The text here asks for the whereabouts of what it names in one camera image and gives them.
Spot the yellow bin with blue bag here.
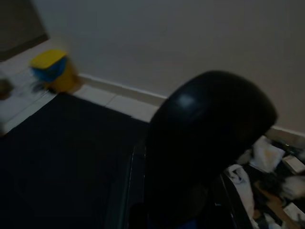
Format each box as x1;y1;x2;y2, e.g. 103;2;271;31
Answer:
29;49;80;93

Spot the white crumpled cloth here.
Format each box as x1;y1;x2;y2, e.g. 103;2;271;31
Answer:
225;164;256;217

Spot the black glossy rounded chair back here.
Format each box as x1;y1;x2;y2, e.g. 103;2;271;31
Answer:
145;70;279;229

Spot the white paper bag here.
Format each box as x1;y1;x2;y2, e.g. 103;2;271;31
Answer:
248;135;286;174

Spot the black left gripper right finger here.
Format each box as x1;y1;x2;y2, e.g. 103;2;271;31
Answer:
213;173;254;229

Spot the black floor mat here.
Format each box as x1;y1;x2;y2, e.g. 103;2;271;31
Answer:
0;92;150;229

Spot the dark grey door panel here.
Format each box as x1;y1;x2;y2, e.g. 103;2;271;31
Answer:
0;0;50;62

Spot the small white box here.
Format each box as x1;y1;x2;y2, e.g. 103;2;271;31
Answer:
282;154;305;175
282;202;305;228

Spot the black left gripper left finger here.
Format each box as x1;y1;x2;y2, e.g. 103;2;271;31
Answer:
123;138;147;229

